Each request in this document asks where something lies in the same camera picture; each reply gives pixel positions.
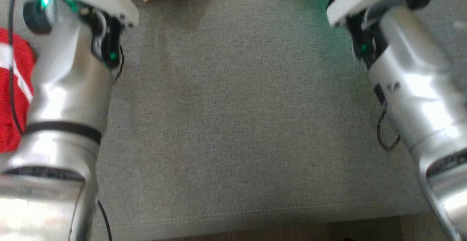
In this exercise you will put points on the grey fabric sofa seat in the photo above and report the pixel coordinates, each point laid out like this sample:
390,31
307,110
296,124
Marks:
237,106

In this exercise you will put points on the red garment wide white stripe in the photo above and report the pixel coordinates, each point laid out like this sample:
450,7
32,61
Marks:
5,124

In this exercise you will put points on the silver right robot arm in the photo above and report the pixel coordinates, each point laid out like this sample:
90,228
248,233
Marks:
419,87

